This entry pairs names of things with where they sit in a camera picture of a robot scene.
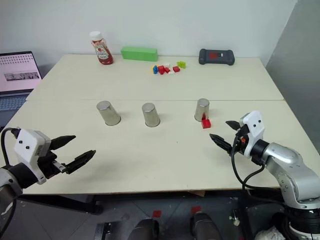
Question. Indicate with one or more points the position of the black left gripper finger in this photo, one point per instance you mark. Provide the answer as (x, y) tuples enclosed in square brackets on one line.
[(81, 159), (62, 140)]

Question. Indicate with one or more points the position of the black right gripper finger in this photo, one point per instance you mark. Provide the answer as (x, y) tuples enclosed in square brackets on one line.
[(222, 143), (235, 125)]

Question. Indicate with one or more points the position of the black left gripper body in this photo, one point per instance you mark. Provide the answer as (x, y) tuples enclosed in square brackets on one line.
[(48, 163)]

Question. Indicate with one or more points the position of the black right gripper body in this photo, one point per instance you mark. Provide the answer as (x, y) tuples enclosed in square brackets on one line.
[(241, 145)]

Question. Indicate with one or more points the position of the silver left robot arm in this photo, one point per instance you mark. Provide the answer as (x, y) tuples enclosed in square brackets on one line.
[(23, 176)]

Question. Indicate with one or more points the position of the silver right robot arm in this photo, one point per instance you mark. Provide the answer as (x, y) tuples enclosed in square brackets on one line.
[(285, 156)]

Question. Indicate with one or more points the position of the red toy brick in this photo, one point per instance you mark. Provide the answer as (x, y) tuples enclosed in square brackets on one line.
[(206, 123)]

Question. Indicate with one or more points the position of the steel cup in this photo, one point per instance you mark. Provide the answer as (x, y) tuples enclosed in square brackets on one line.
[(150, 115), (109, 113), (202, 108)]

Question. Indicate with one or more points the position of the dark grey handheld device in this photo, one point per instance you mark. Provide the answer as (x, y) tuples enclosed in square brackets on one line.
[(216, 57)]

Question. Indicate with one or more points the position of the red floor marker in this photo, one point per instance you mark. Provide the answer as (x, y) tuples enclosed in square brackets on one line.
[(157, 213), (196, 209)]

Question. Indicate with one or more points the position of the green small toy block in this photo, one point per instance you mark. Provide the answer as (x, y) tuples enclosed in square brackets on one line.
[(181, 64)]

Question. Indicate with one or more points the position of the red small toy block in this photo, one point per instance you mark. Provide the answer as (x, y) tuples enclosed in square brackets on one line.
[(166, 70), (161, 69), (176, 69)]

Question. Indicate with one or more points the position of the open laptop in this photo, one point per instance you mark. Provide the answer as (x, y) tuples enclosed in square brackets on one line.
[(17, 72)]

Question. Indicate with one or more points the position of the dark rounded shape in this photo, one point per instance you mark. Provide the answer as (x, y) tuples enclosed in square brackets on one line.
[(203, 227), (146, 230)]

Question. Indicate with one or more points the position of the blue small toy block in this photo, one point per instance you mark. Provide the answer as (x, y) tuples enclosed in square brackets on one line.
[(155, 69)]

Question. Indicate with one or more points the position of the ketchup bottle with white cap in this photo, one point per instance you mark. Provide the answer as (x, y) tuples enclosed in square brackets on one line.
[(103, 51)]

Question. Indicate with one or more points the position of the yellow small toy block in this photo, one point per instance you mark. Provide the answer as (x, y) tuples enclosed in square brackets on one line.
[(152, 70)]

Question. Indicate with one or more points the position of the green rectangular box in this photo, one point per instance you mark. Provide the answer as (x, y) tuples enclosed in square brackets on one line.
[(139, 53)]

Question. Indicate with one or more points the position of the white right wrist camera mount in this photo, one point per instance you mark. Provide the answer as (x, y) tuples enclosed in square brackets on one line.
[(256, 127)]

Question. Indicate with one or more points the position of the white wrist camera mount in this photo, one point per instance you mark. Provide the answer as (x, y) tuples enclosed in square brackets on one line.
[(256, 127), (26, 142)]

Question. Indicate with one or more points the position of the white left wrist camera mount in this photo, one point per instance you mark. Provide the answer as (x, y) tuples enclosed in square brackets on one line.
[(26, 142)]

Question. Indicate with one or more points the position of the black table frame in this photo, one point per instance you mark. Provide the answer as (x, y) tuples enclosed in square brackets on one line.
[(62, 203)]

